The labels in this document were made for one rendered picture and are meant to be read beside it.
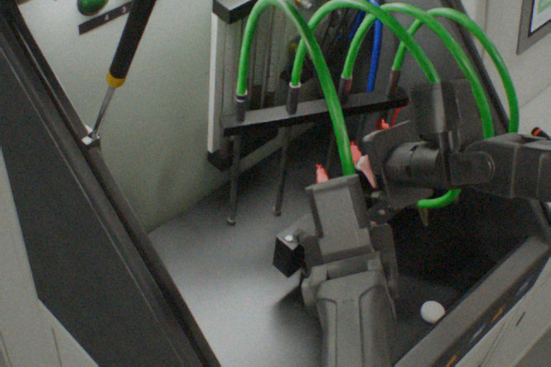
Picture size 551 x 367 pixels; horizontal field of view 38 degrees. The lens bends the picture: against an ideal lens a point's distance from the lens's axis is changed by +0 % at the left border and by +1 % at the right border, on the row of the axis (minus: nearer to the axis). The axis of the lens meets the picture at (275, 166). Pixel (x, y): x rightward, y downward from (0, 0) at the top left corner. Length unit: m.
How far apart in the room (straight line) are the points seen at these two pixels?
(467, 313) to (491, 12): 0.49
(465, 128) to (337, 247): 0.23
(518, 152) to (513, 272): 0.53
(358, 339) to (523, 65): 1.03
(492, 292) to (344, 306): 0.70
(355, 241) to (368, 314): 0.16
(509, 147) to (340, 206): 0.20
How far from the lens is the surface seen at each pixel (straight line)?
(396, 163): 0.99
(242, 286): 1.41
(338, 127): 0.91
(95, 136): 0.95
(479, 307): 1.32
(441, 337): 1.27
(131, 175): 1.32
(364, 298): 0.67
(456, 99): 0.92
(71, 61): 1.09
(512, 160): 0.87
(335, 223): 0.78
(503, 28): 1.44
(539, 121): 1.60
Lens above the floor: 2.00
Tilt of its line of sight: 47 degrees down
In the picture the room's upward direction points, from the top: 7 degrees clockwise
